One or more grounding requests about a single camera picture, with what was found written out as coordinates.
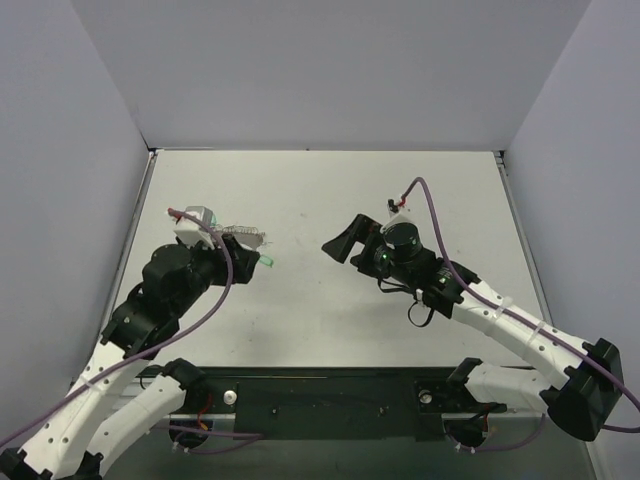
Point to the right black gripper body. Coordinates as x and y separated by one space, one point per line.
367 248

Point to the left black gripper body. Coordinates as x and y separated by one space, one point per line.
242 262

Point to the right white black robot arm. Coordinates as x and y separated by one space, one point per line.
574 382

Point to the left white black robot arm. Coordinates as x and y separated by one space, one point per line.
83 434

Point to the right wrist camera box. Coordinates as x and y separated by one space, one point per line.
398 213

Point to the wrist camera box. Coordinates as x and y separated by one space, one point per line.
192 226
398 213

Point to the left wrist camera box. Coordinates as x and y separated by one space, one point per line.
192 226

